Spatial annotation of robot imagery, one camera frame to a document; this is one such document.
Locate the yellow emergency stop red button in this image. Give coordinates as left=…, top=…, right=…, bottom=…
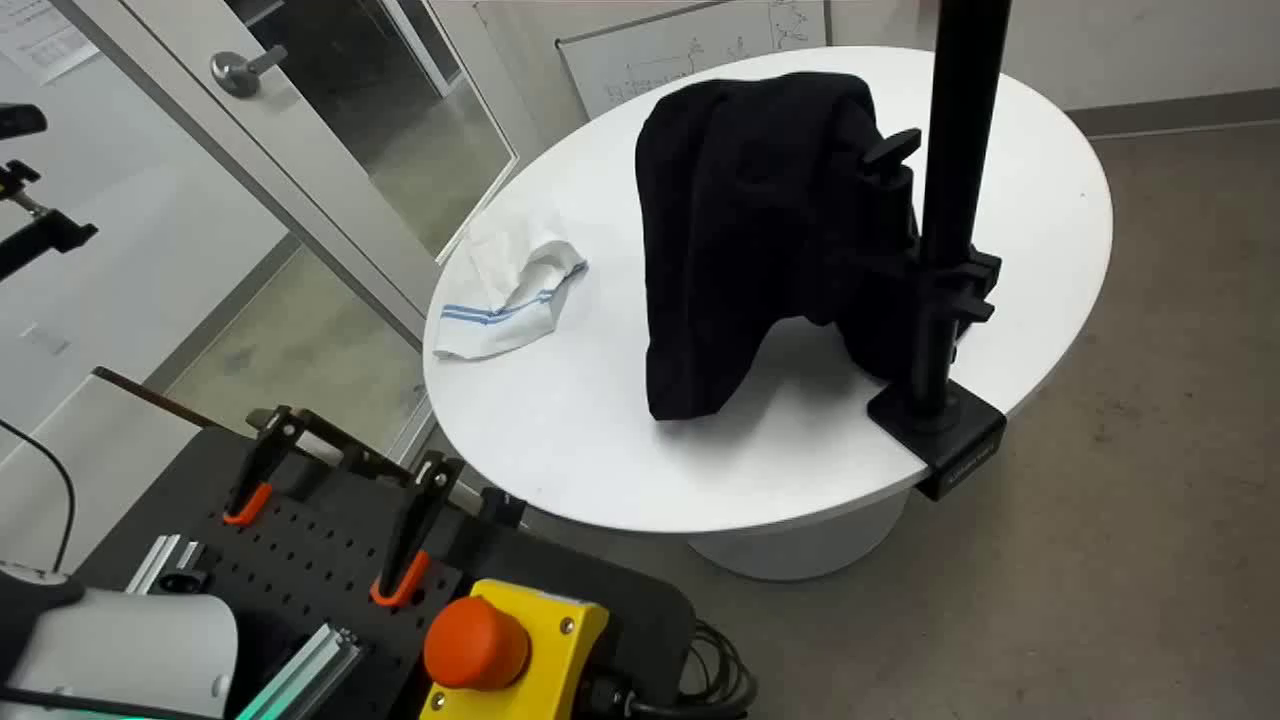
left=418, top=578, right=617, bottom=720

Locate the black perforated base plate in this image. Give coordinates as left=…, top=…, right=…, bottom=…
left=74, top=426, right=705, bottom=720

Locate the silver door handle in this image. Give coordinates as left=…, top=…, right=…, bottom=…
left=208, top=39, right=291, bottom=101

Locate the black shirt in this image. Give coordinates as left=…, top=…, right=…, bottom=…
left=631, top=74, right=930, bottom=426

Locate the black pole stand with clamp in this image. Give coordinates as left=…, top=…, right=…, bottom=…
left=860, top=0, right=1017, bottom=503

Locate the white towel with blue stripe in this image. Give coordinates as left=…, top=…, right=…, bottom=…
left=430, top=238, right=592, bottom=366

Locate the aluminium extrusion bar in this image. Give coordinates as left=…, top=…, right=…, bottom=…
left=238, top=621, right=365, bottom=720
left=124, top=532, right=212, bottom=595

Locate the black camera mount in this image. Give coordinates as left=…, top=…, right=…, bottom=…
left=0, top=101, right=99, bottom=285

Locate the black cable bundle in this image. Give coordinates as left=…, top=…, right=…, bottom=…
left=585, top=617, right=759, bottom=720

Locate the black clamp with orange handle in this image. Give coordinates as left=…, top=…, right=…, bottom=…
left=369, top=452, right=470, bottom=617
left=217, top=405, right=338, bottom=532

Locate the white framed glass door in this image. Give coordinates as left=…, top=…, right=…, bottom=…
left=54, top=0, right=525, bottom=353

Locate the thin black cable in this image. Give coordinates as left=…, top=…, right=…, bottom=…
left=0, top=415, right=81, bottom=578

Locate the white table pedestal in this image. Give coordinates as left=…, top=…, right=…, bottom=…
left=685, top=496, right=912, bottom=586

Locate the thin brown rod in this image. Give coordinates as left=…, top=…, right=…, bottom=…
left=94, top=366, right=256, bottom=442

